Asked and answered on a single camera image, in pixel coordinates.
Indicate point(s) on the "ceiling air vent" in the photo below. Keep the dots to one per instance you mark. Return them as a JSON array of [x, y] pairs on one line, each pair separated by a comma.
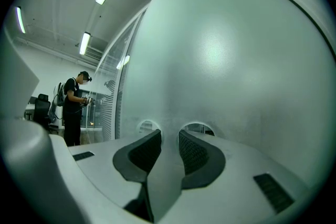
[[95, 53]]

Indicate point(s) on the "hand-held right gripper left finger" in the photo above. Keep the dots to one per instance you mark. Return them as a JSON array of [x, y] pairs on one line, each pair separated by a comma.
[[105, 165]]

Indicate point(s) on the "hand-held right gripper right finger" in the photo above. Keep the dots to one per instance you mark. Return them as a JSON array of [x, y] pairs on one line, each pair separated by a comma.
[[236, 165]]

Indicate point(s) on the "black office chair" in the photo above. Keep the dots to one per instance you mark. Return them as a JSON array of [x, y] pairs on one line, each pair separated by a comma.
[[42, 110]]

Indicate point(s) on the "glass pane with white blinds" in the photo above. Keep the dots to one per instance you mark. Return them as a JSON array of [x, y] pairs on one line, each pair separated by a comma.
[[118, 112], [105, 112]]

